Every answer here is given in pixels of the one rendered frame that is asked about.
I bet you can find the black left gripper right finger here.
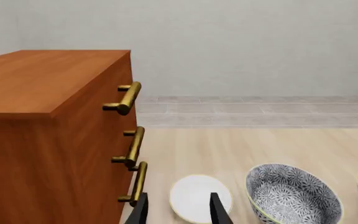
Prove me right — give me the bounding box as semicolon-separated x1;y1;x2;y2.
209;192;236;224

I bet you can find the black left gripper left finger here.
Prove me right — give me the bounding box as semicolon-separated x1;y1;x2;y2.
126;192;150;224

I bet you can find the white bowl with yellow rim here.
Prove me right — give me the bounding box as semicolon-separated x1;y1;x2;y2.
169;174;233;224

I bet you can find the wooden cabinet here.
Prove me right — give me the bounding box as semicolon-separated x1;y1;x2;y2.
0;49;142;224

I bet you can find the brass drawer handle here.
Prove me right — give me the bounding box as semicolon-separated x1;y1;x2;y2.
111;126;146;169
117;161;149;208
102;81;142;116

